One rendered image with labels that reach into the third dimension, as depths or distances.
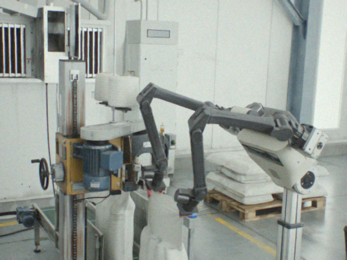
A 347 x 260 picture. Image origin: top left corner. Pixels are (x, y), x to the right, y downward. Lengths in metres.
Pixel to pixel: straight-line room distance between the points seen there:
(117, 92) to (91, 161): 0.38
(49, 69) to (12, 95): 0.63
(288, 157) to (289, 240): 0.54
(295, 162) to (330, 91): 6.92
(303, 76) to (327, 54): 0.95
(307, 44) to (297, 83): 0.67
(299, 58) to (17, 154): 4.99
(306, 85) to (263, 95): 0.69
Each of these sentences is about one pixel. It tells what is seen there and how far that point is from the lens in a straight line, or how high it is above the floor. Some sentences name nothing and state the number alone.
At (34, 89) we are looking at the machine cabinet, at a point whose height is 1.36.
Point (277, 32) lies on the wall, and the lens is 8.58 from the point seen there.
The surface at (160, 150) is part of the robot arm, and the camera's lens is 2.75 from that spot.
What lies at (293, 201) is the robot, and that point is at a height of 1.07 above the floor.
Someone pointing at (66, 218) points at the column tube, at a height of 0.88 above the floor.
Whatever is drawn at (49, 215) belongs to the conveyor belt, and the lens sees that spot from 4.59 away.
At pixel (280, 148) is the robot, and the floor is 1.39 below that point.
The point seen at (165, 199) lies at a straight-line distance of 2.91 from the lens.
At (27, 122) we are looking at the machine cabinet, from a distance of 5.57.
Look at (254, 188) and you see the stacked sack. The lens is 5.63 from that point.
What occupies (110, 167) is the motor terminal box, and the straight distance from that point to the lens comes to 2.64.
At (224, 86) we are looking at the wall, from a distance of 8.03.
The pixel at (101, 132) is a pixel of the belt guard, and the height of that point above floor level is 1.40.
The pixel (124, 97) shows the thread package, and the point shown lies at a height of 1.58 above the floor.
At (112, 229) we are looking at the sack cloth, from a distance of 3.37.
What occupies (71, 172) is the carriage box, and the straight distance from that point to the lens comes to 2.87.
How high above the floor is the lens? 1.86
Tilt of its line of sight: 10 degrees down
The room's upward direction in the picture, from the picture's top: 2 degrees clockwise
